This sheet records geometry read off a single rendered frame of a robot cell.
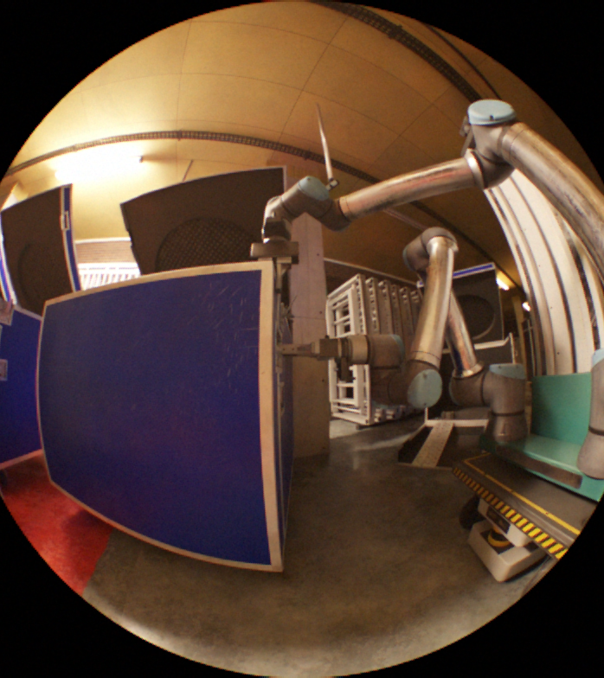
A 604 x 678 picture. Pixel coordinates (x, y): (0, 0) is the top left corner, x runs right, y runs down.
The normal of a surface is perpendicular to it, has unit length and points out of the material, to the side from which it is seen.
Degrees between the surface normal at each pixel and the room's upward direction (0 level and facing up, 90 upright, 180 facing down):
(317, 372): 90
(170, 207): 142
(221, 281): 90
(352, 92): 180
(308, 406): 90
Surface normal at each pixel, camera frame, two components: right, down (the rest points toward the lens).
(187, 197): 0.01, 0.68
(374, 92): 0.02, 0.99
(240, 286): 0.00, -0.17
